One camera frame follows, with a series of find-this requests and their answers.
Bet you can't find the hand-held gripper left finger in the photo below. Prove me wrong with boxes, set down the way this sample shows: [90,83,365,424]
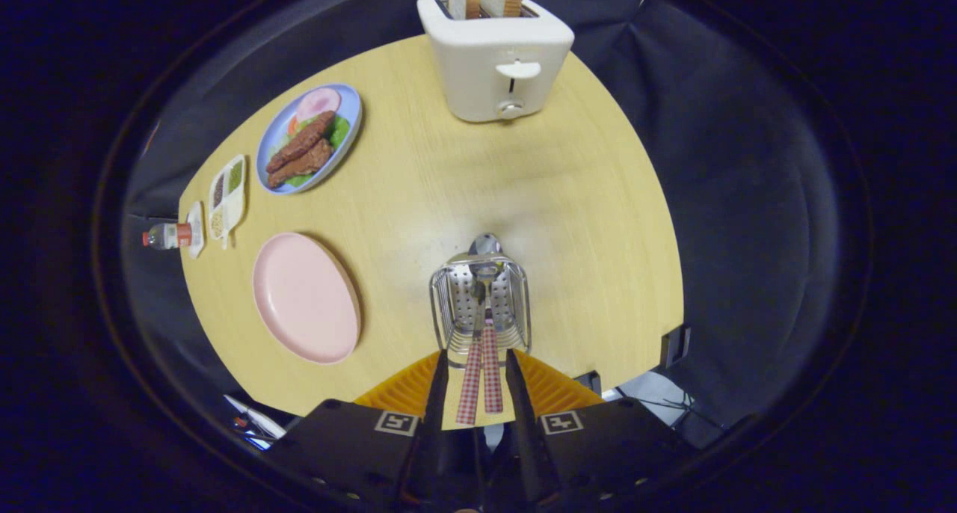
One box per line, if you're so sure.
[269,348,450,513]

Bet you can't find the white toaster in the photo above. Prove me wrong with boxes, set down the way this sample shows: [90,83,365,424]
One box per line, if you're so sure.
[417,0,575,123]

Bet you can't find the metal fork with checked handle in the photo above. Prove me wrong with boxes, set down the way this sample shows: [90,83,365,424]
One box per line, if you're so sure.
[456,281,485,426]

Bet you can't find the white divided condiment tray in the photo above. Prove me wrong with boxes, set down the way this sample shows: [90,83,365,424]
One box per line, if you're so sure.
[209,154,247,249]

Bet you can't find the black thin-legged stand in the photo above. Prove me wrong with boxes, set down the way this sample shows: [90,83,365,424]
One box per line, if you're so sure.
[617,382,722,433]

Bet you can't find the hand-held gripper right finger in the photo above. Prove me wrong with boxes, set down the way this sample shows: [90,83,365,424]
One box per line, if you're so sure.
[506,348,696,513]

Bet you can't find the clear bottle with red cap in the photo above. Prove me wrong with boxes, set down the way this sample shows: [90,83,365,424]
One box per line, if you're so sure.
[143,223,194,251]

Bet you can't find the metal wire cutlery basket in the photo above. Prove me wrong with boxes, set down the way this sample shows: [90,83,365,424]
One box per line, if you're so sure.
[429,253,532,351]

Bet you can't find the pink plate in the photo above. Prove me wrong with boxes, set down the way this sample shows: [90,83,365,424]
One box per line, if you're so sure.
[252,233,362,365]

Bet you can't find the metal spoon with checked handle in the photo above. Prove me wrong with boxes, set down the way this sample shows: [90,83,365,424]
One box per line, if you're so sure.
[469,233,505,414]

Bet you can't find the white flat panel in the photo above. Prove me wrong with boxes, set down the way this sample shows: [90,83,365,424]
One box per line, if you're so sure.
[224,395,286,446]

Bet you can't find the pink ham slice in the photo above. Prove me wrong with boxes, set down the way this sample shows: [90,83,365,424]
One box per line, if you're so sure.
[296,88,342,122]

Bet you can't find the blue plate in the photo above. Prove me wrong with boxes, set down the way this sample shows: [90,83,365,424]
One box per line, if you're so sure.
[256,84,363,195]

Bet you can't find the brown meat strip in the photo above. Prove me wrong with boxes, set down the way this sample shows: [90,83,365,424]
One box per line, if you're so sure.
[268,139,333,188]
[266,111,336,173]

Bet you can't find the white coaster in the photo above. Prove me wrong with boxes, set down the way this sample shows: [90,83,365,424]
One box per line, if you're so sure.
[187,201,205,259]

